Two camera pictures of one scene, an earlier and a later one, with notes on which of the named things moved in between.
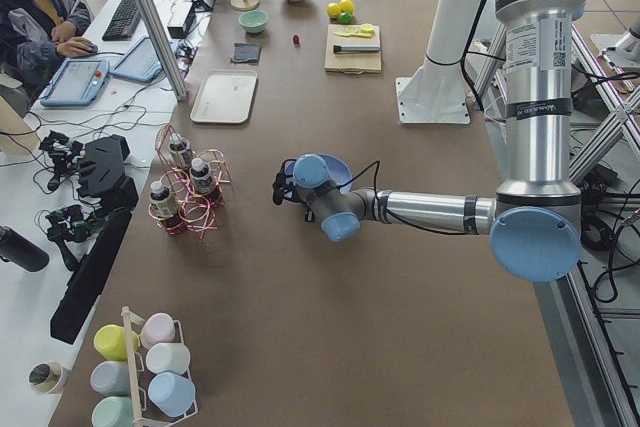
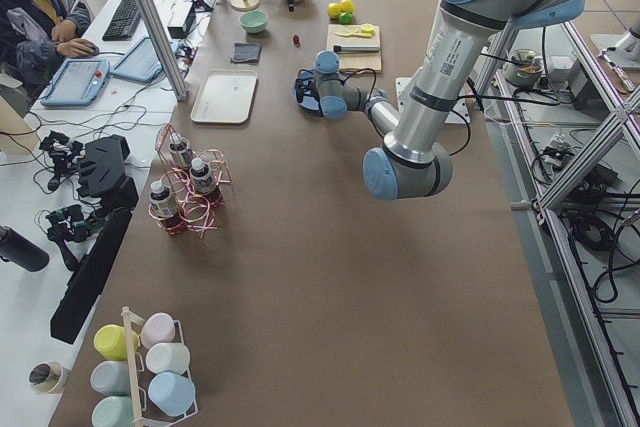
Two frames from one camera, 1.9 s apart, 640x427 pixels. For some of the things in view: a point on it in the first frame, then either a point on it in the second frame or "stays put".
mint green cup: x=113 y=411 stays put
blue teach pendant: x=79 y=81 stays put
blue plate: x=339 y=172 -> x=307 y=101
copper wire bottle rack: x=191 y=189 stays put
